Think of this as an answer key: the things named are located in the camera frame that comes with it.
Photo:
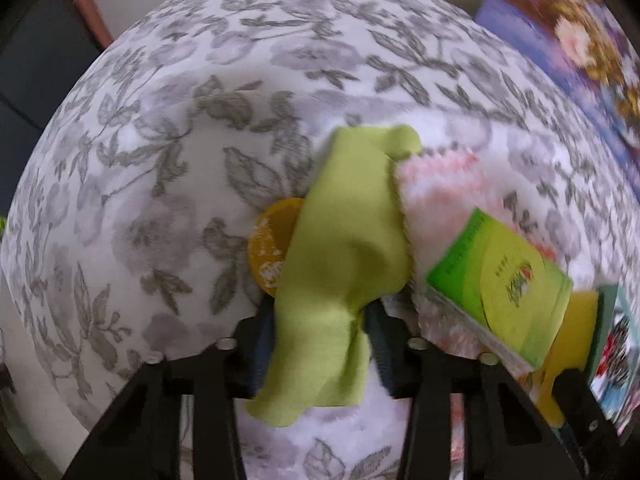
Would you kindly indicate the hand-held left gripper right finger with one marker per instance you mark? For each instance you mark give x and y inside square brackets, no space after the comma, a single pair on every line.
[382,360]

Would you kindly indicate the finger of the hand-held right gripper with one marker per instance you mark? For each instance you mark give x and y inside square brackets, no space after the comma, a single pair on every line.
[580,400]

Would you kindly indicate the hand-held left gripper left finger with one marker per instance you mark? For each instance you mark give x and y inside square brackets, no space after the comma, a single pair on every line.
[261,360]

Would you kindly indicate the teal cardboard tray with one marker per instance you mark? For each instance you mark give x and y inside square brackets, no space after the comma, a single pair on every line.
[617,405]

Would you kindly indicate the green and yellow sponge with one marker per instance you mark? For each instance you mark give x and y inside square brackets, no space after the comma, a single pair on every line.
[575,325]

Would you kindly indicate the leopard print scrunchie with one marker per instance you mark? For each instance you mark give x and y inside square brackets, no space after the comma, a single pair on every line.
[627,335]

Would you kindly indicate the lime green cloth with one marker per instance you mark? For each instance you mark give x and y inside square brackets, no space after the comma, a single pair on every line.
[340,260]

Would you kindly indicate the orange round lid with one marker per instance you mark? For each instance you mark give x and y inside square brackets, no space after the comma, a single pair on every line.
[270,245]

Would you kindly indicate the green tissue pack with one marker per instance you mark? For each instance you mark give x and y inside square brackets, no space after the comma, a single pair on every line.
[500,280]

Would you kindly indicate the pink striped fluffy towel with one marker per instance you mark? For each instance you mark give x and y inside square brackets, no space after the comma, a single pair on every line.
[440,190]

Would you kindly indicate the floral painting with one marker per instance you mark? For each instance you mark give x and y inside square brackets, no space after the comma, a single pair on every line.
[550,35]

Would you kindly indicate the dark furniture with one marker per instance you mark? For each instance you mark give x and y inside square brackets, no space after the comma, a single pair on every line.
[30,60]

